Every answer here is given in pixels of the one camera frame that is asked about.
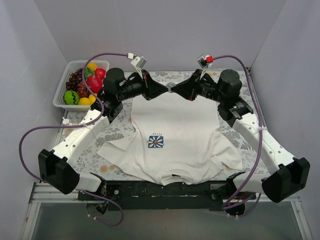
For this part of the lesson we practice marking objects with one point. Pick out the red toy apple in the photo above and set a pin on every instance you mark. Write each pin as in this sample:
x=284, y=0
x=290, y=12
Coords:
x=100, y=72

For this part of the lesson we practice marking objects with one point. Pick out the white plastic basket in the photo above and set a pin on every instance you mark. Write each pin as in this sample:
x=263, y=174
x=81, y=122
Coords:
x=58, y=100

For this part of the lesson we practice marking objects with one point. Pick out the yellow toy lemon bottom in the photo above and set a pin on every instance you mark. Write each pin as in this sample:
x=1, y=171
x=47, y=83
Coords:
x=84, y=101

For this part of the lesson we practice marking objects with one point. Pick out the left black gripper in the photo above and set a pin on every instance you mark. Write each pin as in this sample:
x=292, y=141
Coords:
x=146, y=85

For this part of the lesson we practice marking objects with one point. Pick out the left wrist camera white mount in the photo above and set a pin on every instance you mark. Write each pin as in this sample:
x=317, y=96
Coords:
x=138, y=62

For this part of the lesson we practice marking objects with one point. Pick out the green toy watermelon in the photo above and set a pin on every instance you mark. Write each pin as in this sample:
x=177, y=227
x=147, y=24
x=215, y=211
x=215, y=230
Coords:
x=71, y=97

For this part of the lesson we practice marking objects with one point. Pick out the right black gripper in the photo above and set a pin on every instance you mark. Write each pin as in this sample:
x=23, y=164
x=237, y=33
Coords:
x=195, y=84

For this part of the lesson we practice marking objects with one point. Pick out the white t-shirt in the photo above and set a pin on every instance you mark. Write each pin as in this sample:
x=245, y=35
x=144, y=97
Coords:
x=175, y=140

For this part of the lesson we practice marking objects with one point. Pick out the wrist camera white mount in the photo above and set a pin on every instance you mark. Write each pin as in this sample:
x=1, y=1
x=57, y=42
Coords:
x=138, y=62
x=205, y=61

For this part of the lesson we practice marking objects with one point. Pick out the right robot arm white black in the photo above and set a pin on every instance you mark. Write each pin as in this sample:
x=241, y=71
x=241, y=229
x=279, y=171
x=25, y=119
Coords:
x=287, y=174

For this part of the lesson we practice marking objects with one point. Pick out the small round brooch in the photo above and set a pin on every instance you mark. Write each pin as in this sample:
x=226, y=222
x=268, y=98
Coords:
x=170, y=86

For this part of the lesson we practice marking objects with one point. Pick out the purple toy grapes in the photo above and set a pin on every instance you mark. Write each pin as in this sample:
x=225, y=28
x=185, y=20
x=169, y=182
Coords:
x=75, y=83

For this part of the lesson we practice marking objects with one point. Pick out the white pump bottle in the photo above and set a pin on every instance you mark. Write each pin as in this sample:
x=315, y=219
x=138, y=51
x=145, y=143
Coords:
x=67, y=124

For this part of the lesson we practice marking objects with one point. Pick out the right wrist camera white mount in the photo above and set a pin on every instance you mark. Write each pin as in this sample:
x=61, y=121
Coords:
x=205, y=61

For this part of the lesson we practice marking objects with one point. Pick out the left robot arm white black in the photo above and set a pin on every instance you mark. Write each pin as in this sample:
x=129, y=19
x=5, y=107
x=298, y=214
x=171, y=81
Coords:
x=57, y=166

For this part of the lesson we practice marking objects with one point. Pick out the orange toy fruit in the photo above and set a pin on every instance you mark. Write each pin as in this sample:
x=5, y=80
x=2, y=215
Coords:
x=92, y=98

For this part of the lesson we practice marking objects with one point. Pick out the red toy dragon fruit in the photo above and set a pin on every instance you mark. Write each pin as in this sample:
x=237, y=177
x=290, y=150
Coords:
x=95, y=83

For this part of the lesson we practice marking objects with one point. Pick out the floral patterned table mat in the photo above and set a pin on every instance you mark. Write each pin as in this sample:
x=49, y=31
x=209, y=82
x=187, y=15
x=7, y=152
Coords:
x=90, y=161

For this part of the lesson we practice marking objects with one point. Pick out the yellow toy lemon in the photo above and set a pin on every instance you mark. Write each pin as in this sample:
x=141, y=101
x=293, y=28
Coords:
x=92, y=66
x=84, y=101

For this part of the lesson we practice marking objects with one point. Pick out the aluminium frame rail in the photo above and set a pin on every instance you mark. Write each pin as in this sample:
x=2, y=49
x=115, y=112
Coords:
x=45, y=193

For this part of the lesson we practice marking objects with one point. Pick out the yellow toy lemon top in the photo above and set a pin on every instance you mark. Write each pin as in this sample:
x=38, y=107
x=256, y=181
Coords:
x=92, y=66

